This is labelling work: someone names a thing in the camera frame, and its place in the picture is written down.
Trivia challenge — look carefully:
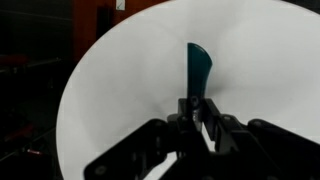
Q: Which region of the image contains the round white table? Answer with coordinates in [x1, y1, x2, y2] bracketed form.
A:
[56, 0, 320, 180]

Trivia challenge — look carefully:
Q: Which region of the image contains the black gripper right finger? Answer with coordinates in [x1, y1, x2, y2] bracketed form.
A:
[201, 99, 320, 180]

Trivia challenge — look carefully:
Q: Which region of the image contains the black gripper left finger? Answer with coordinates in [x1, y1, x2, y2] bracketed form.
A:
[84, 98, 209, 180]

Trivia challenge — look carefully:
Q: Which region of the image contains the teal marker pen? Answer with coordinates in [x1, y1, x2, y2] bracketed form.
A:
[187, 43, 212, 107]

